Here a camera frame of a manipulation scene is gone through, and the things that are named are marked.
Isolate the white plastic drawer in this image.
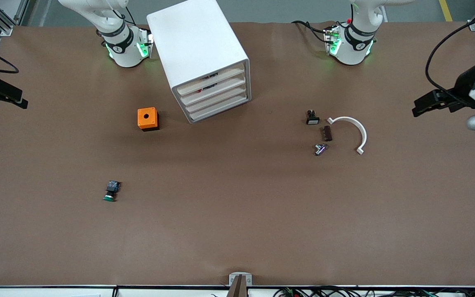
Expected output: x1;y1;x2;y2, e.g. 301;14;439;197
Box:
180;72;247;106
187;90;249;122
183;81;248;114
177;63;247;97

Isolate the green mushroom push button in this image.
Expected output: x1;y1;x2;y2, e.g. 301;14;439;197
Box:
103;180;121;202

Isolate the white drawer cabinet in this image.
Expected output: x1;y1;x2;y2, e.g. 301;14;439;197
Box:
146;0;252;124

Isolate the orange box with hole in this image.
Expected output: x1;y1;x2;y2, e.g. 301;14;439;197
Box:
137;107;160;132

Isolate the brown table mat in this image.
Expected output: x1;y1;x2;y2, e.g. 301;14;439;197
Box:
0;21;475;288

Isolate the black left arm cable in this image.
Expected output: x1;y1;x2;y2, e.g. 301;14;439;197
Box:
425;16;475;108

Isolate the white curved plastic bracket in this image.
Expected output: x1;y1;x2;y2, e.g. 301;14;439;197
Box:
327;116;367;155

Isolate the black base cable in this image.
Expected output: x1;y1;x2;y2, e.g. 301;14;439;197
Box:
291;20;333;44

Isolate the tangled black cable bundle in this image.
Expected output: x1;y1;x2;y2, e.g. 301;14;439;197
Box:
274;286;475;297

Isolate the grey metal mount bracket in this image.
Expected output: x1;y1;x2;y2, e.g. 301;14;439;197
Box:
229;272;253;297

